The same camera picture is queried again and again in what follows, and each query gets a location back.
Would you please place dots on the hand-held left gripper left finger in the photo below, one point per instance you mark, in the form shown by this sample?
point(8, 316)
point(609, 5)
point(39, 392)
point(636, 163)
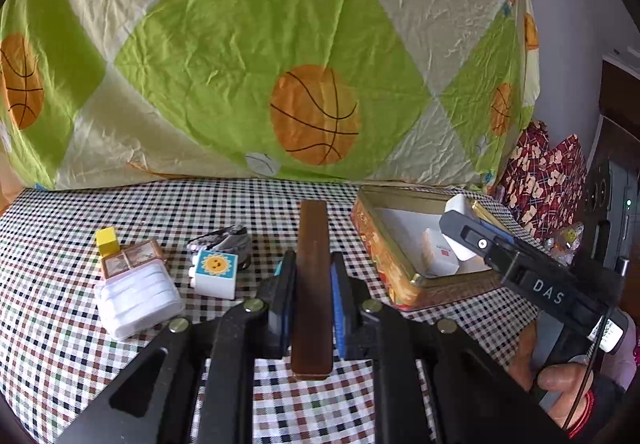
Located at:
point(283, 296)

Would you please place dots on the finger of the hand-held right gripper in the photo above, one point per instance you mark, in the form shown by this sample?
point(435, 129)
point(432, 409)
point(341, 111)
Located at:
point(472, 236)
point(497, 226)

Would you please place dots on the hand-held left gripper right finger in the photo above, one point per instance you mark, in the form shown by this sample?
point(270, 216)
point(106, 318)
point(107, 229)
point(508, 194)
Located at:
point(340, 299)

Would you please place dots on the white rectangular block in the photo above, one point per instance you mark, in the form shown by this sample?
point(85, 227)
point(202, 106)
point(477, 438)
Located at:
point(462, 206)

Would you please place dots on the brown wooden bar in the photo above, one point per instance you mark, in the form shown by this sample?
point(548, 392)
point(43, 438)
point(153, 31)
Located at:
point(311, 269)

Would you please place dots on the patterned gold tin box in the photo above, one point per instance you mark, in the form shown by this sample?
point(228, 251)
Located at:
point(395, 269)

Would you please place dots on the yellow cube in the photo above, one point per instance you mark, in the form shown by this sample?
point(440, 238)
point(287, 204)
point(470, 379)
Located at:
point(107, 240)

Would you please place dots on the person's right hand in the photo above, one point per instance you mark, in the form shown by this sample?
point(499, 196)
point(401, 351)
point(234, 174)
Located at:
point(562, 389)

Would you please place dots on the clear packet with yellow smiley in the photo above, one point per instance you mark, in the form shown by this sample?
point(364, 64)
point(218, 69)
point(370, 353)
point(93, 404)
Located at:
point(569, 237)

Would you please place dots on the red patterned cushion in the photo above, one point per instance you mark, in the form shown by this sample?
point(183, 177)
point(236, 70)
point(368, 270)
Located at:
point(540, 173)

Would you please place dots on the white toy block with sun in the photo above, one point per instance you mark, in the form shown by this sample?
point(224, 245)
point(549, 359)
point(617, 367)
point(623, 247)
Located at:
point(216, 271)

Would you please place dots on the white ribbed pack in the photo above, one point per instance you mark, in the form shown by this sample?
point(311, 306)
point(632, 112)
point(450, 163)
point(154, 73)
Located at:
point(137, 301)

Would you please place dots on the small brown framed box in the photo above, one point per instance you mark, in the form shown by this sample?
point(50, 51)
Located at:
point(131, 260)

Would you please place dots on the dark wooden furniture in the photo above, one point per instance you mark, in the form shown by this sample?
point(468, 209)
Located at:
point(620, 93)

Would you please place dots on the checkered tablecloth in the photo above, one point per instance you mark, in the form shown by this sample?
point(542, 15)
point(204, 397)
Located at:
point(75, 374)

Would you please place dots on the green basketball print blanket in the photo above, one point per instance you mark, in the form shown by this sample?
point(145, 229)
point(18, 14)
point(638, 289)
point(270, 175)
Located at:
point(250, 48)

